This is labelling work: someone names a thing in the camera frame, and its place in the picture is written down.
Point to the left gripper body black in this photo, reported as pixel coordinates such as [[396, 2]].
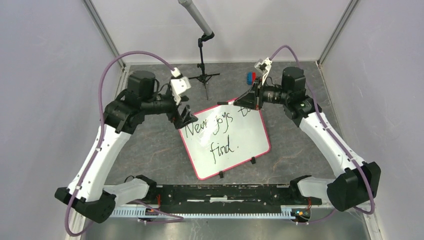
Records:
[[175, 117]]

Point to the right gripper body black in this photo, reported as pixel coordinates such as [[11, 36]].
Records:
[[259, 98]]

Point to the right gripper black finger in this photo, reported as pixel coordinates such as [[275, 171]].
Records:
[[249, 95], [250, 104]]

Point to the black white marker pen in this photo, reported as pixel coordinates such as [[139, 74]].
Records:
[[222, 103]]

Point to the whiteboard with pink frame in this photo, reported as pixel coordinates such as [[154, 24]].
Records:
[[224, 136]]

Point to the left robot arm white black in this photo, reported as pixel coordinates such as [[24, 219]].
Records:
[[87, 194]]

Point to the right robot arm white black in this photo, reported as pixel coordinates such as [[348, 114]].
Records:
[[355, 183]]

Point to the blue red eraser block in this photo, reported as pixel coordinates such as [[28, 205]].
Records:
[[250, 78]]

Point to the black tripod stand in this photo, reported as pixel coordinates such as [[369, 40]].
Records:
[[203, 78]]

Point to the grey microphone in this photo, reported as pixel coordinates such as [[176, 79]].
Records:
[[197, 16]]

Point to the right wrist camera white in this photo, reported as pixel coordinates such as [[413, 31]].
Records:
[[264, 67]]

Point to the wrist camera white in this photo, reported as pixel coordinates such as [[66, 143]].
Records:
[[179, 84], [264, 67]]

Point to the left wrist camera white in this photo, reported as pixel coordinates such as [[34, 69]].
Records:
[[179, 84]]

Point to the white slotted cable duct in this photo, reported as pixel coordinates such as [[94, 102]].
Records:
[[142, 212]]

